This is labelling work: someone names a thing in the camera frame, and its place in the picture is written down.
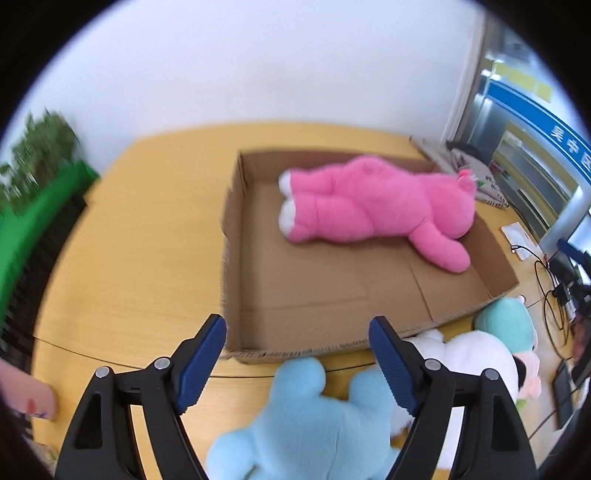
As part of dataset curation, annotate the bright green panel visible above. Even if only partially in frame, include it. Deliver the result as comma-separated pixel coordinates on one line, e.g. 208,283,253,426
0,161,101,319

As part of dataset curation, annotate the brown cardboard box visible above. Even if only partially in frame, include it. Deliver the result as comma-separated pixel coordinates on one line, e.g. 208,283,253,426
221,148,520,365

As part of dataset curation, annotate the blue wall banner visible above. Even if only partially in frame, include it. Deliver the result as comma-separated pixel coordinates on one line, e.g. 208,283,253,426
487,80,591,181

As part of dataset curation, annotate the light blue plush toy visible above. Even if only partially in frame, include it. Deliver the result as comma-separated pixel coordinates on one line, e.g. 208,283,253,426
205,357,411,480

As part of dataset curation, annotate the dark slatted furniture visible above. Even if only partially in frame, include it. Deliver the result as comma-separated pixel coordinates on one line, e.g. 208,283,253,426
0,194,90,358

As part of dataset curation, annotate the row of yellow sticky notes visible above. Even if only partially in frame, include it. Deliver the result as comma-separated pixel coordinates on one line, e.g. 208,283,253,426
490,56,554,104

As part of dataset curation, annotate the white panda plush toy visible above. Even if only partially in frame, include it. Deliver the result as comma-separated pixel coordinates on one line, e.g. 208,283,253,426
390,329,529,472

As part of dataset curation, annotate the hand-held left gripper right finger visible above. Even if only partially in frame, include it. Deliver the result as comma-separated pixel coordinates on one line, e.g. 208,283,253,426
368,316,539,480

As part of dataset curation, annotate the grey cloth bag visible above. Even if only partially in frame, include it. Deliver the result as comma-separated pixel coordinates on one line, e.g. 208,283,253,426
411,136,509,210

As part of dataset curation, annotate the white paper sheet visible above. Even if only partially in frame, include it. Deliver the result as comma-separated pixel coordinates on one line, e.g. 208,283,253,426
501,223,539,261

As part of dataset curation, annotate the teal and pink plush toy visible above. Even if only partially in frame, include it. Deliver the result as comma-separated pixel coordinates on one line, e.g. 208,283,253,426
475,295,542,411

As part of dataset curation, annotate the black cable tangle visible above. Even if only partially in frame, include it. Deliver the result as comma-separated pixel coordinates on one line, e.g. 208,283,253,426
510,244,583,361

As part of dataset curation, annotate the pink object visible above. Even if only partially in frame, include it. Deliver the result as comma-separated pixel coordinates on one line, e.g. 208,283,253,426
0,357,58,421

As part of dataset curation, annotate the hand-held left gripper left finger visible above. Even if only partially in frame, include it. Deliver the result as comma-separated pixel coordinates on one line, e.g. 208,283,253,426
54,314,228,480

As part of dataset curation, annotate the green potted plant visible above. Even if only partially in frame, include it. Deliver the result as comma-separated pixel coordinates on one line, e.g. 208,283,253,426
0,108,84,217

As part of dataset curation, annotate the black flat device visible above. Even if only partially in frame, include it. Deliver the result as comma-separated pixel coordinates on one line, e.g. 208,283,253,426
551,360,575,430

